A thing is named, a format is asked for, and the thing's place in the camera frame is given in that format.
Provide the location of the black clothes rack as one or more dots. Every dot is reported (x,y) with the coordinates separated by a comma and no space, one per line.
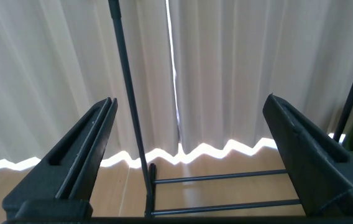
(126,77)

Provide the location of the beige curtain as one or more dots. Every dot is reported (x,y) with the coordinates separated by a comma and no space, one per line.
(55,77)

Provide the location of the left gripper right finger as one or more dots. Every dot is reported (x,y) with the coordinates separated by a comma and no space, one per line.
(316,186)

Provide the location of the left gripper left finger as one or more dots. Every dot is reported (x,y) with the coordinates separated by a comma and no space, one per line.
(39,186)

